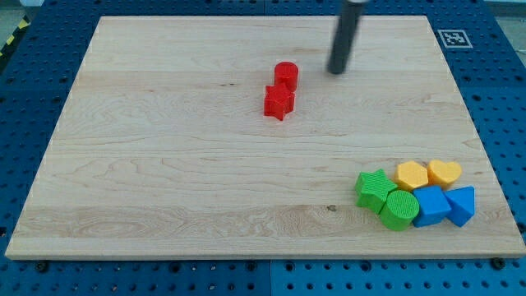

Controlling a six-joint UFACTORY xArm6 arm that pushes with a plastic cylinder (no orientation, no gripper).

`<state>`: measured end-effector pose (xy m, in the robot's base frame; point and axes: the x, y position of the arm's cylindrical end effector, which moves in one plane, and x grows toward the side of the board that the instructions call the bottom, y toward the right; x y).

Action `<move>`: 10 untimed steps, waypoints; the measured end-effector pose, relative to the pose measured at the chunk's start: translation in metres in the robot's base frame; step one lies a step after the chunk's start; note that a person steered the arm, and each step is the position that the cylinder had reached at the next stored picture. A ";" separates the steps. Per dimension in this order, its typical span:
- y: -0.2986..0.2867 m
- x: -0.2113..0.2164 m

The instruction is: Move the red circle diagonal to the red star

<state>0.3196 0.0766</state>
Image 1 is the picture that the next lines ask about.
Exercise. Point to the red cylinder block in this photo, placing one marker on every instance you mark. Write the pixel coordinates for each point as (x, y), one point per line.
(286, 73)

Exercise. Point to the red star block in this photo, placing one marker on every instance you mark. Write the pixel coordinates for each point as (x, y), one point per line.
(278, 101)

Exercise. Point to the green star block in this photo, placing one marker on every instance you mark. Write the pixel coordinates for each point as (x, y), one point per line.
(373, 189)

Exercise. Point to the light wooden board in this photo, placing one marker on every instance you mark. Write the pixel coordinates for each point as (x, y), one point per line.
(162, 150)

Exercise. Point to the yellow hexagon block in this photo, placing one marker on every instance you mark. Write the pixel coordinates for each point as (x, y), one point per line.
(410, 175)

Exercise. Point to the green cylinder block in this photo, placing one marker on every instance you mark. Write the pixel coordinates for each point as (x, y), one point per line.
(399, 210)

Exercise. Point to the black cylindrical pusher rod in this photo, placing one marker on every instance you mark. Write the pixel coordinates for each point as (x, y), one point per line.
(345, 30)

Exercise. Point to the yellow heart block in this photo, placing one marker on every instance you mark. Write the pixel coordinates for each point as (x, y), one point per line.
(443, 174)

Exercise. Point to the blue cube block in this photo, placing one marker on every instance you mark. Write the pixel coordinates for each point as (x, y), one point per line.
(433, 206)

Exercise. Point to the blue triangle block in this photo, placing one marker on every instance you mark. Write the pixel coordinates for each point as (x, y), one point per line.
(462, 203)

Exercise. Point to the white fiducial marker tag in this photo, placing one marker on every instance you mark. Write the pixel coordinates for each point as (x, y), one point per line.
(455, 39)

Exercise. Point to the yellow black hazard tape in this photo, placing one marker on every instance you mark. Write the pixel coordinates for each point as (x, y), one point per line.
(15, 37)

